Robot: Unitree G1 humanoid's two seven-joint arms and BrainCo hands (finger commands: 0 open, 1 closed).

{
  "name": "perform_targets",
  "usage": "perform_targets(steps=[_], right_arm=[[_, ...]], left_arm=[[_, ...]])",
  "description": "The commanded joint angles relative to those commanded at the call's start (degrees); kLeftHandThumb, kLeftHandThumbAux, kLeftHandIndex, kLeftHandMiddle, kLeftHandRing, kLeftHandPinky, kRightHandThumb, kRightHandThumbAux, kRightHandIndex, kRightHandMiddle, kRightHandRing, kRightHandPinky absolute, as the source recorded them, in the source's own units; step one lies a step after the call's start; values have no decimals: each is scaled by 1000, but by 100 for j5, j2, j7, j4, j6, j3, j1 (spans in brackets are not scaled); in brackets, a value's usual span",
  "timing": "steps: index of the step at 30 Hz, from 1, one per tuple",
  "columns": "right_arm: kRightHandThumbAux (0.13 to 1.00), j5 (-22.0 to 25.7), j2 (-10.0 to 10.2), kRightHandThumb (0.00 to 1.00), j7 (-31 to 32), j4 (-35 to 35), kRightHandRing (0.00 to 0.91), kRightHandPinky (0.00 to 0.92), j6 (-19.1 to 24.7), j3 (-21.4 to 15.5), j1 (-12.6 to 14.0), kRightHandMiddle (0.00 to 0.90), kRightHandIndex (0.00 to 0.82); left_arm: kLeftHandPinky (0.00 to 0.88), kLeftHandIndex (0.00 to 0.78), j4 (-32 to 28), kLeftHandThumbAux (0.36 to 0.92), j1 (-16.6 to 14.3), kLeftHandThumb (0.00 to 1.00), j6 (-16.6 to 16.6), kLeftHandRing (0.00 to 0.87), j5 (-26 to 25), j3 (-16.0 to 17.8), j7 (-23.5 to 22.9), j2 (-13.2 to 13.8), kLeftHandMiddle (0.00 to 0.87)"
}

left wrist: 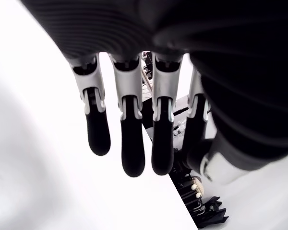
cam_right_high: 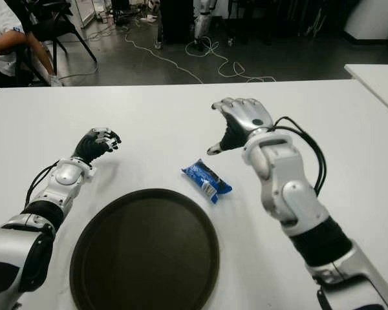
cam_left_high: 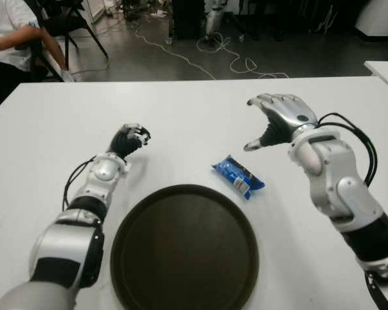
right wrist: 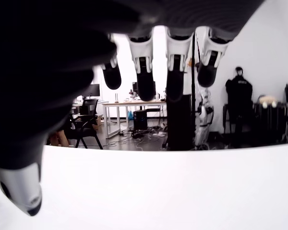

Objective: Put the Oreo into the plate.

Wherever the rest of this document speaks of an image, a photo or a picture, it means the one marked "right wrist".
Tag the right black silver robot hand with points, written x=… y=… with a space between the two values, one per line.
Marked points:
x=38 y=60

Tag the black computer monitor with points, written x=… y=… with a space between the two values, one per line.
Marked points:
x=94 y=89

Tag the seated person in white shirt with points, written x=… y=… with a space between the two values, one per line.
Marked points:
x=60 y=139

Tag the black armchair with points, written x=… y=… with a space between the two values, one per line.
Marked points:
x=86 y=131

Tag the brown cardboard box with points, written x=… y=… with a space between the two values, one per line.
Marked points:
x=98 y=122

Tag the small blue bag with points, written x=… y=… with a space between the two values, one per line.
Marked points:
x=130 y=115

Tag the black PC tower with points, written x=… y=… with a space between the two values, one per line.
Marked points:
x=140 y=119

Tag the black cabinet on casters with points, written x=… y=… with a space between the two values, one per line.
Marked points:
x=180 y=119

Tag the black gantry pole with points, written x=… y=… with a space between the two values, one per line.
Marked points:
x=193 y=72

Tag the standing silver humanoid robot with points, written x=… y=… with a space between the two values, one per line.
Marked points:
x=204 y=119

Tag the black suited mannequin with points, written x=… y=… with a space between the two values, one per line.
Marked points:
x=238 y=95

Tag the cream padded object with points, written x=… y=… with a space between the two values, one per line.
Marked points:
x=266 y=100

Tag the white frame wooden desk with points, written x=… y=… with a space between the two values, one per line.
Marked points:
x=124 y=102

